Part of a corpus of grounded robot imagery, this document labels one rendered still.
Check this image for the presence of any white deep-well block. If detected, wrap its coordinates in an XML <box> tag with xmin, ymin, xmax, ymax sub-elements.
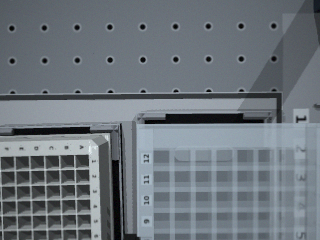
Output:
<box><xmin>0</xmin><ymin>133</ymin><xmax>114</xmax><ymax>240</ymax></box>

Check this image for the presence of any clear well plate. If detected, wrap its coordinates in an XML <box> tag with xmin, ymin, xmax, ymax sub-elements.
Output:
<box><xmin>136</xmin><ymin>123</ymin><xmax>320</xmax><ymax>240</ymax></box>

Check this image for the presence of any grey flat base plate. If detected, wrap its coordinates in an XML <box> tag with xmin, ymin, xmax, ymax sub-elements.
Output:
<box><xmin>0</xmin><ymin>0</ymin><xmax>314</xmax><ymax>94</ymax></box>

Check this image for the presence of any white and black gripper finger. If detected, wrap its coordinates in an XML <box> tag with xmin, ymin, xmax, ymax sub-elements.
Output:
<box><xmin>123</xmin><ymin>234</ymin><xmax>140</xmax><ymax>240</ymax></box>

